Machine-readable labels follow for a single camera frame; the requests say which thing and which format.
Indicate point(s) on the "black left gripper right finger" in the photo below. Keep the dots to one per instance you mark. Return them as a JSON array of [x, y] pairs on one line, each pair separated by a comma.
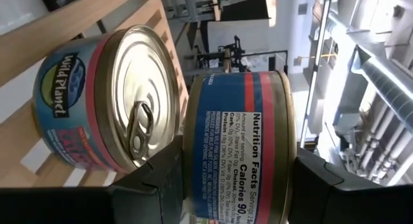
[[355, 204]]

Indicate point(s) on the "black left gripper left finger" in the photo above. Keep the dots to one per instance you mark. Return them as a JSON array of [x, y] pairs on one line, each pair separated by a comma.
[[96, 206]]

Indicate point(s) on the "ceiling light strip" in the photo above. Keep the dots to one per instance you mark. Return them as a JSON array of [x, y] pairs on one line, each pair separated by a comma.
[[317, 66]]

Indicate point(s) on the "black standing board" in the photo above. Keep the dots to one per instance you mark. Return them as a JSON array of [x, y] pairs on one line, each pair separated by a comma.
[[248, 9]]

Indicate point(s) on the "light wooden slatted shelf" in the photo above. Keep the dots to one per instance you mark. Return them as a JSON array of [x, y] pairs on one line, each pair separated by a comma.
[[48, 30]]

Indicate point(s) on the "pink blue label salmon can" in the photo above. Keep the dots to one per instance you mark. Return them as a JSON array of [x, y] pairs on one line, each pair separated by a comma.
[[226, 146], [106, 98]]

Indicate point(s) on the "white ceiling pipes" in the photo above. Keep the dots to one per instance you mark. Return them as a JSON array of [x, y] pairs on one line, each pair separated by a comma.
[[380, 143]]

